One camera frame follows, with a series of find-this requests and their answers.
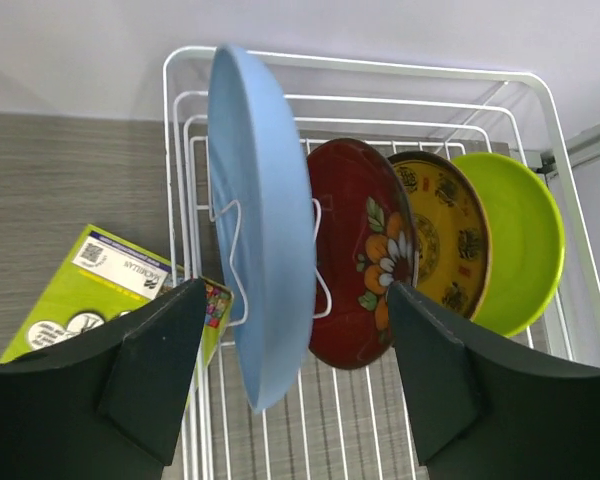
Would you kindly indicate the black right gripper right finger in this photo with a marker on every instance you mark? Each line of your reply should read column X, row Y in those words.
column 482, row 406

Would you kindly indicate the red floral plate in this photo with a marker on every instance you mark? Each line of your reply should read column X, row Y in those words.
column 365, row 242

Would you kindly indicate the yellow patterned plate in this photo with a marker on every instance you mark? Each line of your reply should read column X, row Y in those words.
column 454, row 238

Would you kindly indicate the white wire dish rack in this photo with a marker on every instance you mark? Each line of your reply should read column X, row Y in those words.
column 333, row 424

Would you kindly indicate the light blue plate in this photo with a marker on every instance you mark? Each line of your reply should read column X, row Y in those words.
column 264, row 220

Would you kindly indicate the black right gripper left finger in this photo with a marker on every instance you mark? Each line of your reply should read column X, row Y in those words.
column 107, row 403

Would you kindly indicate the green book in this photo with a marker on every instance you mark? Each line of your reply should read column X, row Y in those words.
column 101, row 279

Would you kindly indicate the lime green plate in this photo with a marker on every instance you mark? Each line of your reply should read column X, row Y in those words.
column 528, row 241

